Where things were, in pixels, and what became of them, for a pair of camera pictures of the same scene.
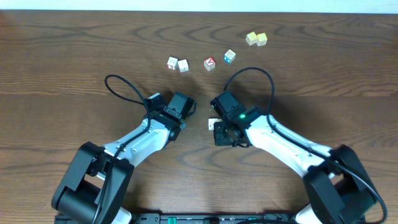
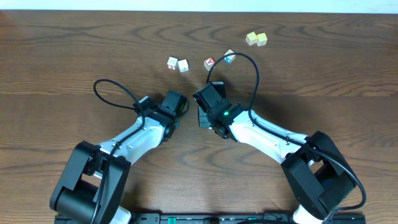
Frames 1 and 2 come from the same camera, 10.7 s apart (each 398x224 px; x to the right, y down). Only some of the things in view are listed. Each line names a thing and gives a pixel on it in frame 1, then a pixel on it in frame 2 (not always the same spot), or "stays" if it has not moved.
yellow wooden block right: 262,39 stays
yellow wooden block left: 251,38 stays
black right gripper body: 224,137 → 204,120
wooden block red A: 209,63 stays
